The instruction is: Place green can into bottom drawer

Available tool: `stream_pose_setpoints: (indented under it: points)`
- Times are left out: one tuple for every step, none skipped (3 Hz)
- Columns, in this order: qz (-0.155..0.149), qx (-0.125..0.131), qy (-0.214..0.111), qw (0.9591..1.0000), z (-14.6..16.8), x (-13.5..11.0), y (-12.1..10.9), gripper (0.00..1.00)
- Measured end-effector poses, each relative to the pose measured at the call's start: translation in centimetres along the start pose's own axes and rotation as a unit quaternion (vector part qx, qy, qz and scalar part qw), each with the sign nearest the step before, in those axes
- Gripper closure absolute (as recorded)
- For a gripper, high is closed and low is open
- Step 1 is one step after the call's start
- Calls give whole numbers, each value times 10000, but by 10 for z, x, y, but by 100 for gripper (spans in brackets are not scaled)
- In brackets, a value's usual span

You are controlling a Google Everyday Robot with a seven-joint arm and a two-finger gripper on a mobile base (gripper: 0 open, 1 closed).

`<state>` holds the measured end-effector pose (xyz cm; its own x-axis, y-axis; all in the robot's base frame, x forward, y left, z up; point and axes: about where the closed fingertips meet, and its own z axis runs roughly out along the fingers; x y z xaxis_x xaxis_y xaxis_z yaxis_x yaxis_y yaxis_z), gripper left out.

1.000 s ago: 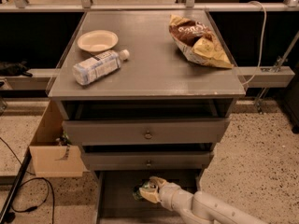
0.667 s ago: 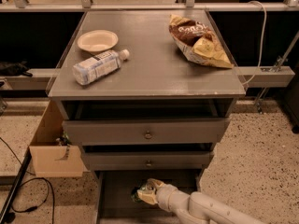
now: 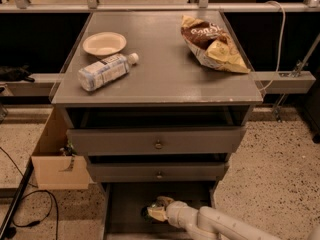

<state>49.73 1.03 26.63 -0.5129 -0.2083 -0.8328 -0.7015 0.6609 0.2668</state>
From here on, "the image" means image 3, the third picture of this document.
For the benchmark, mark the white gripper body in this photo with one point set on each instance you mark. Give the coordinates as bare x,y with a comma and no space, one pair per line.
175,212

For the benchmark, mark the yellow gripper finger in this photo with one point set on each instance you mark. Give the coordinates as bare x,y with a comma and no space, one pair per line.
158,213
164,201

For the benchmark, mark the green soda can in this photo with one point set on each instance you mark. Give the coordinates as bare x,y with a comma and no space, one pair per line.
145,214

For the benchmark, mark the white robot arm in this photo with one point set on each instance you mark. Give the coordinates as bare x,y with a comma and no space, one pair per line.
205,223

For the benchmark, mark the grey bottom drawer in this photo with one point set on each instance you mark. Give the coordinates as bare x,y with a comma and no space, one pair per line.
125,201

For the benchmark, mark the grey drawer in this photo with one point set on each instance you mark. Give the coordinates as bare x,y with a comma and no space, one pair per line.
102,142
125,201
157,172

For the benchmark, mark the grey middle drawer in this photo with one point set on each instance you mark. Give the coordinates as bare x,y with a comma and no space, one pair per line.
157,172

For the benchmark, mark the grey top drawer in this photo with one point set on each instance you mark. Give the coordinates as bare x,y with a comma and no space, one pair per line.
102,142

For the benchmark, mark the grey drawer cabinet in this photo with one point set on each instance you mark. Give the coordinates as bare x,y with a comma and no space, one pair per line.
168,88

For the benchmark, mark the cardboard box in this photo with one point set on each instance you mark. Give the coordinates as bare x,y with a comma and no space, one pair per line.
54,169

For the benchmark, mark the clear plastic water bottle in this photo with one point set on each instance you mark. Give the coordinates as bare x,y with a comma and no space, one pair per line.
104,71

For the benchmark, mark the brown yellow chip bag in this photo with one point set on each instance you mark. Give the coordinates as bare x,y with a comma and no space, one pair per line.
212,45

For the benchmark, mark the white paper bowl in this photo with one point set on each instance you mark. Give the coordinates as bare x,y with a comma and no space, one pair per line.
104,43

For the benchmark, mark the black object on shelf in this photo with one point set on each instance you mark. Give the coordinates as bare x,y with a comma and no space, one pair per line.
15,73

